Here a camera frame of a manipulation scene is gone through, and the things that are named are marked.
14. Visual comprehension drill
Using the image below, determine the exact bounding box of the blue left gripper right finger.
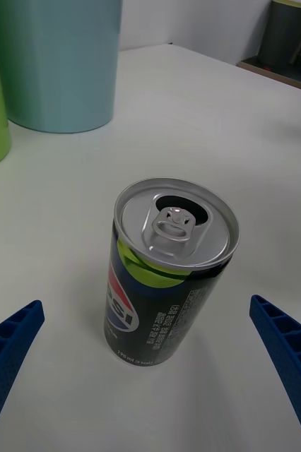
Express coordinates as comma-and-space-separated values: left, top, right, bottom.
249, 295, 301, 452

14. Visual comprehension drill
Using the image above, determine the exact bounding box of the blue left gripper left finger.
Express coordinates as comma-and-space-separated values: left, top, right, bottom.
0, 299, 45, 452

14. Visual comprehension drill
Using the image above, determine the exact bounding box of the black drink can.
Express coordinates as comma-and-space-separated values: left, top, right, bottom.
103, 177, 241, 369

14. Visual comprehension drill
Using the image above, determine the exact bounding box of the pale blue plastic bin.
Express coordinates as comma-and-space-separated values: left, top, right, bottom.
0, 0, 124, 135

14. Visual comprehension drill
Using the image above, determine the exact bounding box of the grey plastic bin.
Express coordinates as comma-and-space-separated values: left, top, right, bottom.
257, 0, 301, 71

